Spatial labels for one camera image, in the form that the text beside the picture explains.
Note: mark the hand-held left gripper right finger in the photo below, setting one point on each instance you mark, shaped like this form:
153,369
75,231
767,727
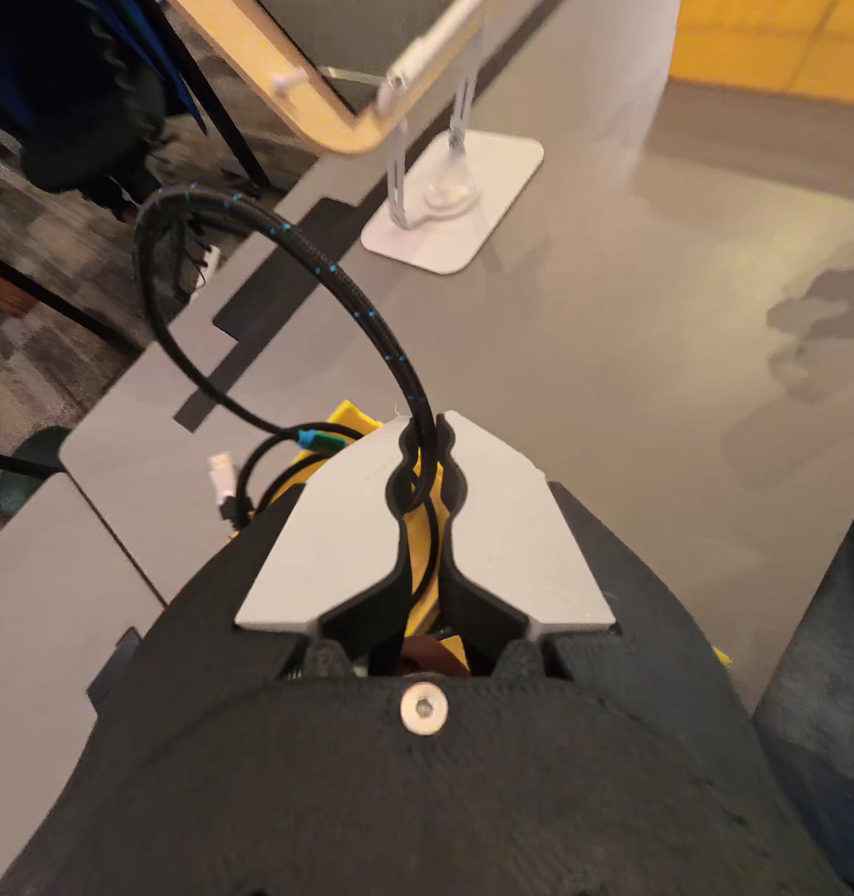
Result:
532,553

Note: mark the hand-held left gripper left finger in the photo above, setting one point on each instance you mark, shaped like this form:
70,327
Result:
322,553

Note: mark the yellow plastic bin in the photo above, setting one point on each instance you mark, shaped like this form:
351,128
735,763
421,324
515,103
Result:
427,574
763,49

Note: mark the person's leg in jeans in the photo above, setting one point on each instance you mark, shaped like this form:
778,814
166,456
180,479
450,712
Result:
833,728

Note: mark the black office chair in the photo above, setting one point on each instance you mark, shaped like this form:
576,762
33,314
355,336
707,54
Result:
77,126

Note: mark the grey panel with wooden rim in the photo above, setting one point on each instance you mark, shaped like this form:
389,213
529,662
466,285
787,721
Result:
343,21

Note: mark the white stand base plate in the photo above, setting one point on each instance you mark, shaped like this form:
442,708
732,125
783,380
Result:
504,175

